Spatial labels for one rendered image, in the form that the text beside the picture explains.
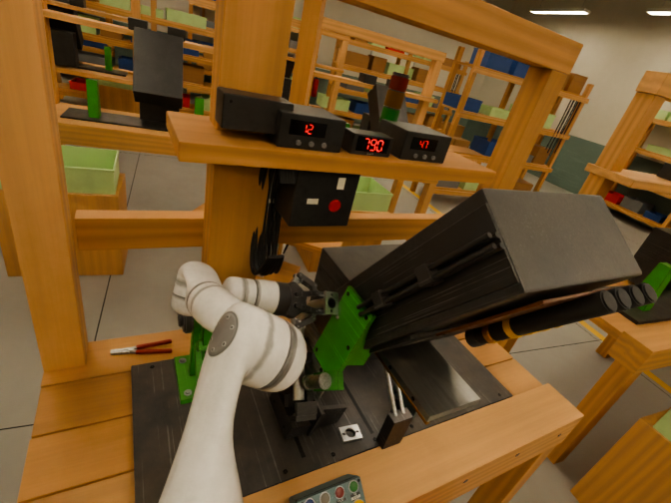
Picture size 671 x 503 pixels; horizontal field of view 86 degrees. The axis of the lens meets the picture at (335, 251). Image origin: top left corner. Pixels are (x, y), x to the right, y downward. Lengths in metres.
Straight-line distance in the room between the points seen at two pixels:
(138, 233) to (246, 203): 0.29
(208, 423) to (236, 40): 0.70
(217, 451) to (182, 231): 0.74
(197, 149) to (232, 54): 0.22
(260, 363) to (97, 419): 0.71
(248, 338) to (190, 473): 0.14
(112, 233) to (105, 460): 0.52
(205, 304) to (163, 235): 0.49
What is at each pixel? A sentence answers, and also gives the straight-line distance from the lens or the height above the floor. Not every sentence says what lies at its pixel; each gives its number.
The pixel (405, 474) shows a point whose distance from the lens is 1.06.
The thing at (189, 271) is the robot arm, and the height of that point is 1.34.
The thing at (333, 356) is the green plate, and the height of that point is 1.12.
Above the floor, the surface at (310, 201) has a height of 1.42.
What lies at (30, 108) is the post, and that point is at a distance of 0.88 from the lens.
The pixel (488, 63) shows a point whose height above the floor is 2.07.
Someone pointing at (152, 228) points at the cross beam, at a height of 1.25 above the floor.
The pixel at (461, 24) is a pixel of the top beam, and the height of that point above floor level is 1.88.
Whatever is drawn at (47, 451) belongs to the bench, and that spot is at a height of 0.88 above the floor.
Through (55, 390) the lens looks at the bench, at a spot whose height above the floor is 0.88.
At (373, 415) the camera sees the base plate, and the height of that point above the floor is 0.90.
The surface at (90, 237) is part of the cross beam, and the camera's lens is 1.07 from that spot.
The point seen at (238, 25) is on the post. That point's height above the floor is 1.75.
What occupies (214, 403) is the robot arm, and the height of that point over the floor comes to 1.41.
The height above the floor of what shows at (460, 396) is 1.13.
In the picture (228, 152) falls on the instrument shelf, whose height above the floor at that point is 1.53.
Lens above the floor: 1.75
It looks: 28 degrees down
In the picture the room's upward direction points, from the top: 15 degrees clockwise
